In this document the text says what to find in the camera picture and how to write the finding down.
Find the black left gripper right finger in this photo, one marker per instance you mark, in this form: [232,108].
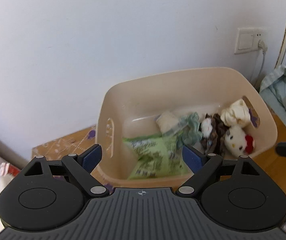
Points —
[206,169]

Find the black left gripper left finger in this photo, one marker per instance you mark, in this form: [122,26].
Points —
[76,170]

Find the green fabric scrunchie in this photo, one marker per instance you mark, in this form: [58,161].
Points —
[190,133]

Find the white Hello Kitty plush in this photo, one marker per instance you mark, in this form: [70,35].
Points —
[237,142]

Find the green snack packet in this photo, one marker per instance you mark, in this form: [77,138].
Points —
[157,156]

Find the clear cream packet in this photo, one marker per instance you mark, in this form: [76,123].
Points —
[168,123]

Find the cream white scrunchie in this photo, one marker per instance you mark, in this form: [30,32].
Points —
[236,114]

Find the light green cloth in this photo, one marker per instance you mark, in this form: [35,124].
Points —
[273,91]

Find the brown floral patterned box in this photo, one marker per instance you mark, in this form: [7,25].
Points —
[76,143]

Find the brown white scrunchie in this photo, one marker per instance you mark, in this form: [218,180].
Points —
[213,130]

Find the red white snack box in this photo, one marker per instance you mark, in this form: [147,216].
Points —
[8,171]

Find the white wall switch socket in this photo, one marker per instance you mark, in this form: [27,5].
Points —
[248,39]

